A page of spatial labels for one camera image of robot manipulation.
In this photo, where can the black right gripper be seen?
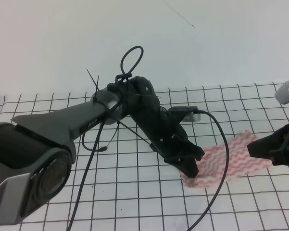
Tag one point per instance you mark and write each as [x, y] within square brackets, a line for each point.
[274, 147]

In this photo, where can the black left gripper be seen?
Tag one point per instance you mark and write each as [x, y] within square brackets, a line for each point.
[169, 139]

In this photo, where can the pink wavy-striped towel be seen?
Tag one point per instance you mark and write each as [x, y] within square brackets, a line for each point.
[212, 165]

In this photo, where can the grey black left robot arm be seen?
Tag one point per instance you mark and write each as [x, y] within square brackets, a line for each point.
[38, 151]

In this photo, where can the white black-grid tablecloth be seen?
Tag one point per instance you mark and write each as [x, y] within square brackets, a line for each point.
[129, 187]

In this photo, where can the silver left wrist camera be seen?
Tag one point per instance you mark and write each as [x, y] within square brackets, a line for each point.
[190, 114]

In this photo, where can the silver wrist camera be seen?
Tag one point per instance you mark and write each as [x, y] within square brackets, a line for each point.
[282, 94]
[190, 114]

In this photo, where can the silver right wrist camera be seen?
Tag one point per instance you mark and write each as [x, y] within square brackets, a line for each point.
[282, 94]

